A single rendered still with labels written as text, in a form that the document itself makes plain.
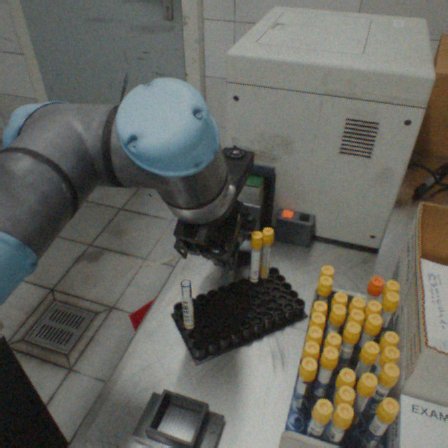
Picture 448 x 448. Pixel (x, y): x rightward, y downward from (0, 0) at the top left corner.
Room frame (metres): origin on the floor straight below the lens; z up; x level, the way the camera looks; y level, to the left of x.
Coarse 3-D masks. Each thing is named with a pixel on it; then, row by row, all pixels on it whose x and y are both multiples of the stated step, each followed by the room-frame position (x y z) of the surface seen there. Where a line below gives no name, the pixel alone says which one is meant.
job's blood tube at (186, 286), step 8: (184, 280) 0.34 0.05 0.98; (184, 288) 0.33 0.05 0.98; (184, 296) 0.33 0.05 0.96; (192, 296) 0.33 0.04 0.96; (184, 304) 0.33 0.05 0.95; (192, 304) 0.33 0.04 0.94; (184, 312) 0.33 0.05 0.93; (192, 312) 0.33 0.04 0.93; (184, 320) 0.33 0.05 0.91; (192, 320) 0.33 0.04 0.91
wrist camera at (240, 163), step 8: (224, 152) 0.49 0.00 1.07; (232, 152) 0.48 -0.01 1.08; (240, 152) 0.48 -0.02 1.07; (248, 152) 0.49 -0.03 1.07; (232, 160) 0.47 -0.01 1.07; (240, 160) 0.46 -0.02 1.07; (248, 160) 0.47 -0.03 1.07; (232, 168) 0.45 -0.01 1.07; (240, 168) 0.45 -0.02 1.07; (248, 168) 0.46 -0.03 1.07; (232, 176) 0.43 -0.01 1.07; (240, 176) 0.43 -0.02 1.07; (248, 176) 0.46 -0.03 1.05; (240, 184) 0.42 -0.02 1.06; (240, 192) 0.42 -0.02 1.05
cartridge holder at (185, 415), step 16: (160, 400) 0.22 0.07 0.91; (176, 400) 0.23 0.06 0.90; (192, 400) 0.22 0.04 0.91; (144, 416) 0.21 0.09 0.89; (160, 416) 0.21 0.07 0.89; (176, 416) 0.21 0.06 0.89; (192, 416) 0.21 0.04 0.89; (208, 416) 0.21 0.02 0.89; (224, 416) 0.21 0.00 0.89; (144, 432) 0.20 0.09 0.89; (160, 432) 0.19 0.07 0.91; (176, 432) 0.20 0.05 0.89; (192, 432) 0.20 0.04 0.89; (208, 432) 0.20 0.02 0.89
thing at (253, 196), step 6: (264, 180) 0.57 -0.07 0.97; (264, 186) 0.57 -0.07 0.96; (246, 192) 0.54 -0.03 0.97; (252, 192) 0.54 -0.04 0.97; (258, 192) 0.53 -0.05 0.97; (240, 198) 0.54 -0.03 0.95; (246, 198) 0.54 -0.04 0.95; (252, 198) 0.54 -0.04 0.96; (258, 198) 0.53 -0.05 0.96; (252, 204) 0.54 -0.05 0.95; (258, 204) 0.54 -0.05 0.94
